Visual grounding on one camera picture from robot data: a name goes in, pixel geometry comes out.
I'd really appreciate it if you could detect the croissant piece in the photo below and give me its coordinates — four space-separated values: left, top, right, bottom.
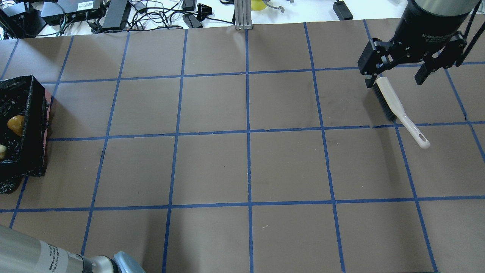
0 145 8 161

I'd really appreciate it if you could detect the black lined trash bin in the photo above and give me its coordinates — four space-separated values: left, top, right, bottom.
0 75 50 194

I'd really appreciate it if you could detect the orange bread roll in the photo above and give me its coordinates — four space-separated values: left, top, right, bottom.
7 115 25 138

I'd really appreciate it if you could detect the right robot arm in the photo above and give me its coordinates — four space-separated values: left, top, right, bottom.
357 0 484 88

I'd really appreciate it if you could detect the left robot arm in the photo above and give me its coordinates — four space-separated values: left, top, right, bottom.
0 77 431 273

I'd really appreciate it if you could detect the black power adapter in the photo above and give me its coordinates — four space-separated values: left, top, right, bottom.
332 0 353 21

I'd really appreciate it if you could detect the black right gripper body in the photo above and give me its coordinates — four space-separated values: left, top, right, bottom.
357 34 467 79

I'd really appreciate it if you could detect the aluminium frame post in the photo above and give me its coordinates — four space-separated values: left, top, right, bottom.
233 0 253 30

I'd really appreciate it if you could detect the large black power brick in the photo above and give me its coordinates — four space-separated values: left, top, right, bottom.
102 0 131 32

